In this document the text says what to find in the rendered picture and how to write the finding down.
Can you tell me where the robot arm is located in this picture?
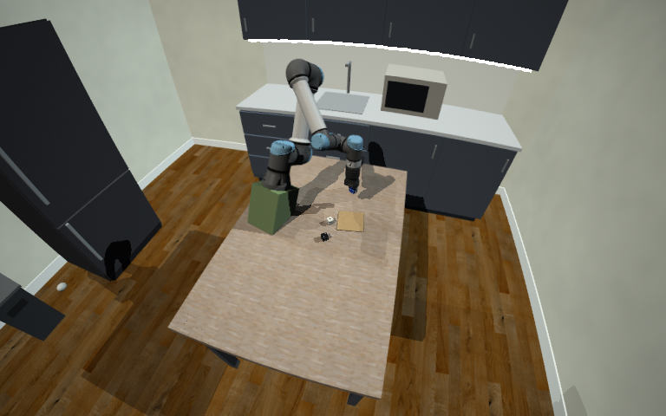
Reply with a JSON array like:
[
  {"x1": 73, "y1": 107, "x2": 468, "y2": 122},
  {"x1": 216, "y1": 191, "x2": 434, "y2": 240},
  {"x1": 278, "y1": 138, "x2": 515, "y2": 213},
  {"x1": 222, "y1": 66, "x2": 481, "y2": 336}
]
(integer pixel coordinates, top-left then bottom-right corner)
[{"x1": 262, "y1": 59, "x2": 363, "y2": 191}]

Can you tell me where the tan flat mat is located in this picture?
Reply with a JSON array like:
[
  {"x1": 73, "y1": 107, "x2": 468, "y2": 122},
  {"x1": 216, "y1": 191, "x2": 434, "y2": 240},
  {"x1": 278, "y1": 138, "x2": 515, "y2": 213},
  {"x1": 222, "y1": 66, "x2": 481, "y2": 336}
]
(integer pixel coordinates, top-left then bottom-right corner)
[{"x1": 337, "y1": 211, "x2": 364, "y2": 232}]

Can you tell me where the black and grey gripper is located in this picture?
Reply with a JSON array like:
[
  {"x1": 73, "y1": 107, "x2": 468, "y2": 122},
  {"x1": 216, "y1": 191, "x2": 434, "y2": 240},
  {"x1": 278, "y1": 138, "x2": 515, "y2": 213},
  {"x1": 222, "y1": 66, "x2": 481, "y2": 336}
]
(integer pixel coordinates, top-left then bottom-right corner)
[{"x1": 344, "y1": 156, "x2": 365, "y2": 193}]

